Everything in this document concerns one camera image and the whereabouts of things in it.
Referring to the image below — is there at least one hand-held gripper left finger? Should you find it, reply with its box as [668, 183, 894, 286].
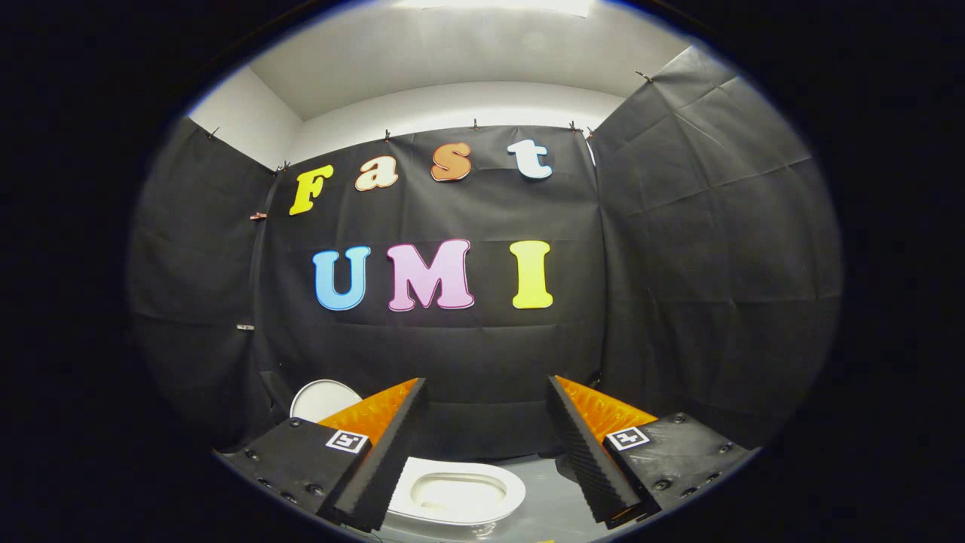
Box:
[216, 377, 428, 533]

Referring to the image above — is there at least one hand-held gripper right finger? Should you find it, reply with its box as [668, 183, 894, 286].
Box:
[546, 375, 757, 530]

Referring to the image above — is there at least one white toilet lid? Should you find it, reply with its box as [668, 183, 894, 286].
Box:
[290, 379, 365, 424]

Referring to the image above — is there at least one white toilet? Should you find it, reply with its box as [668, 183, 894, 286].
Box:
[385, 456, 528, 528]

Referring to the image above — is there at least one black backdrop cloth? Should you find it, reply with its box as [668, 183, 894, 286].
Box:
[128, 45, 843, 462]

